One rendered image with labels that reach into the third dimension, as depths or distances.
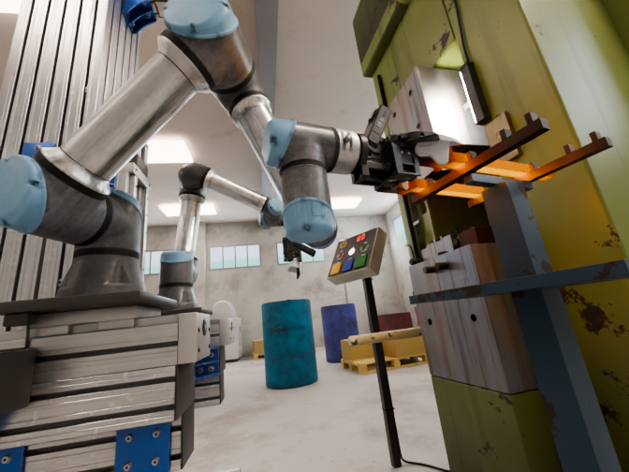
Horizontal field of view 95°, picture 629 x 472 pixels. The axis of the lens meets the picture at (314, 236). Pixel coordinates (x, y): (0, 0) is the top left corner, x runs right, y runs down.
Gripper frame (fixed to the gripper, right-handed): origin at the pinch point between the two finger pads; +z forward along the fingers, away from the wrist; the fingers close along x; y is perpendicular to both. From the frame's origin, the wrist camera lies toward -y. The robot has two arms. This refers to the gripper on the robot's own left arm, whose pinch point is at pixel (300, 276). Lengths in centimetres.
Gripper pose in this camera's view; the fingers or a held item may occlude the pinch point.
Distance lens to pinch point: 138.7
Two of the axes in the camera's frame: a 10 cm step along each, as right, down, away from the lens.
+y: -9.8, 0.6, -1.8
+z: 1.1, 9.5, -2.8
